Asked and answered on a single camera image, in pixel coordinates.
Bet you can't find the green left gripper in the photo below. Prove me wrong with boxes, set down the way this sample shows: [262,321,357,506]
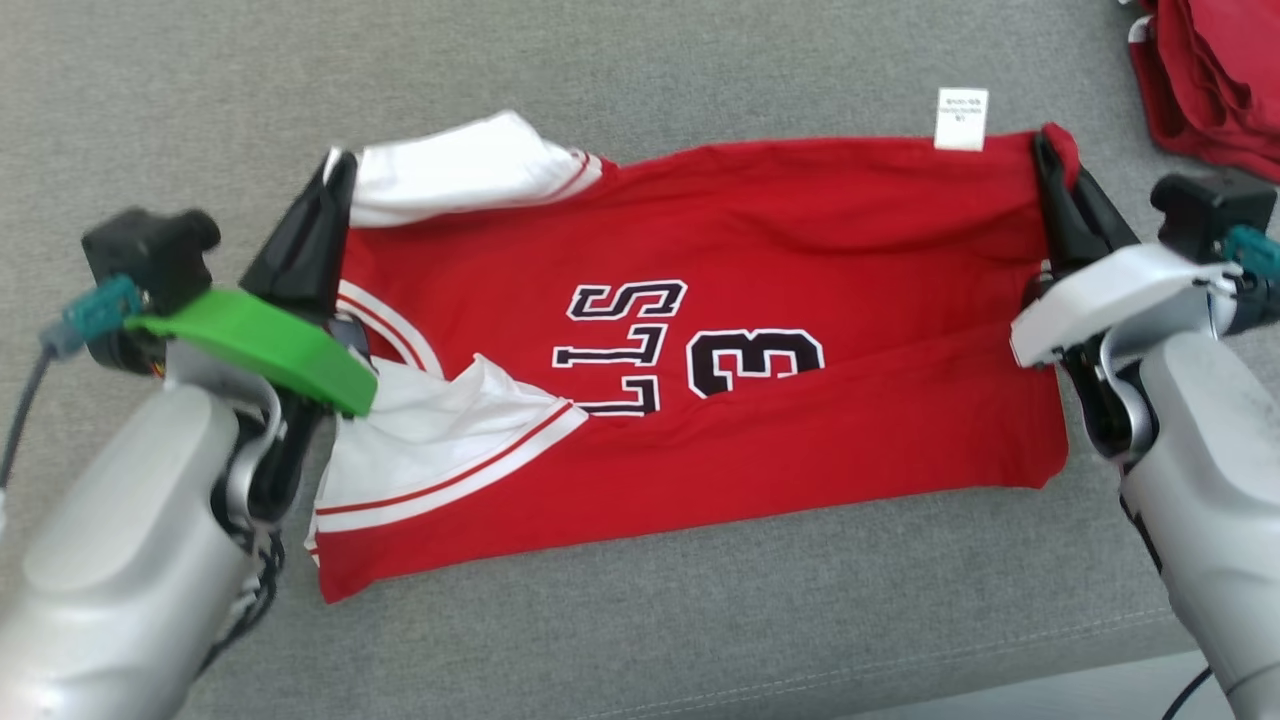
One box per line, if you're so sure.
[125,150,380,418]

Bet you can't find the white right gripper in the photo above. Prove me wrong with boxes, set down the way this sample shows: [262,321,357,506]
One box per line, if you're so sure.
[1009,127,1238,370]

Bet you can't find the red and white basketball jersey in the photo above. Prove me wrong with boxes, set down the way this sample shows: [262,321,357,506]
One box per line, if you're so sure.
[305,88,1083,605]

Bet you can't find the dark red folded garment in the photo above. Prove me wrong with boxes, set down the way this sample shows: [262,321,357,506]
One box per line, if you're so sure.
[1125,0,1280,186]

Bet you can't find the grey fabric sofa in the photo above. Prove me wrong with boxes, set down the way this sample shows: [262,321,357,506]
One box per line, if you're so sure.
[0,0,1280,720]

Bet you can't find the teal right camera connector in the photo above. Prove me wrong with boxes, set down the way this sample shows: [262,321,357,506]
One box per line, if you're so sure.
[1222,225,1280,283]

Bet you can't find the teal camera connector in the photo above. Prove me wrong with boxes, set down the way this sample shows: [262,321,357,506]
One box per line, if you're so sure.
[1222,225,1280,283]
[40,277,143,359]

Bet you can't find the teal left camera connector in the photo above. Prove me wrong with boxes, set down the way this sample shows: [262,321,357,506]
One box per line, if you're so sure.
[40,277,143,359]

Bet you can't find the black left camera cable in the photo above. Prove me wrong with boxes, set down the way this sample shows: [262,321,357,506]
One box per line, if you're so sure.
[0,345,53,491]

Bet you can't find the black left arm cable bundle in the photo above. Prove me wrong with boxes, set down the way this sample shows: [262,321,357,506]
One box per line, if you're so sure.
[200,530,288,673]

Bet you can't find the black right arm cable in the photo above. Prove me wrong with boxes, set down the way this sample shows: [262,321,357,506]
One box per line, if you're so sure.
[1163,663,1217,720]

